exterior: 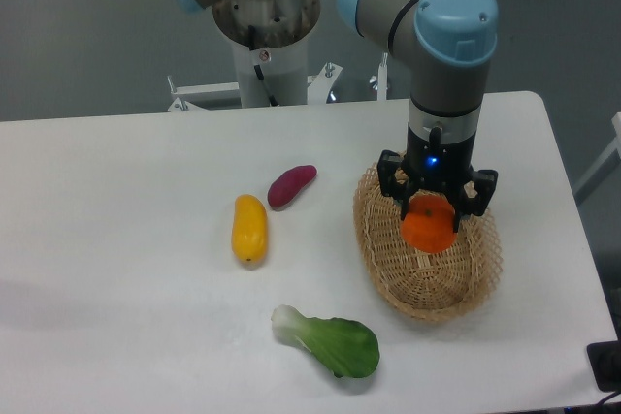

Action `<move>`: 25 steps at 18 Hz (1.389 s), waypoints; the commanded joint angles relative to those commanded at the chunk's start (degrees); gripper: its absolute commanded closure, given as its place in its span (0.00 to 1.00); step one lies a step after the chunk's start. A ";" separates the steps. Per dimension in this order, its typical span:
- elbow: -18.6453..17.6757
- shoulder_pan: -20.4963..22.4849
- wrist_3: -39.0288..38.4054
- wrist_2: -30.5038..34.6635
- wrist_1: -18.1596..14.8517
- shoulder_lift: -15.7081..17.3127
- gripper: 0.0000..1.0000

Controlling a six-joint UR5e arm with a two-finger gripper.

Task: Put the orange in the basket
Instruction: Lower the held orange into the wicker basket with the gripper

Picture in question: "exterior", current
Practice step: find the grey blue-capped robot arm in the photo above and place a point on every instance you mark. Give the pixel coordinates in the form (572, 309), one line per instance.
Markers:
(447, 46)

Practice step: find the yellow mango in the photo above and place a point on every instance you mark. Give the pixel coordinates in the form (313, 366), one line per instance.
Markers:
(250, 232)

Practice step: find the purple sweet potato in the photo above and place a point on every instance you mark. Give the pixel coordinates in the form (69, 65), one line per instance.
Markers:
(289, 185)

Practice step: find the green bok choy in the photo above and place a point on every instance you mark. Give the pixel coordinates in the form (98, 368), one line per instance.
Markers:
(347, 348)

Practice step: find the black device at table edge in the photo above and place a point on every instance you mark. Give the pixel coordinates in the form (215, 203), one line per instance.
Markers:
(604, 358)

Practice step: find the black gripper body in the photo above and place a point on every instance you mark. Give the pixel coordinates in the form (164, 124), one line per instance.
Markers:
(440, 168)

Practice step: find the woven wicker basket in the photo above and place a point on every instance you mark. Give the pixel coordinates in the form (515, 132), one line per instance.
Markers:
(427, 287)

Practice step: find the orange fruit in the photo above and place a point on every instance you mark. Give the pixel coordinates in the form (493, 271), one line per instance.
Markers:
(428, 225)

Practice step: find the white frame at right edge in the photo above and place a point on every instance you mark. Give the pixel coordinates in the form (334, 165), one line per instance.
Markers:
(603, 166)

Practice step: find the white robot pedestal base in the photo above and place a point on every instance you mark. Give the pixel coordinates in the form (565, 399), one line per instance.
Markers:
(269, 40)

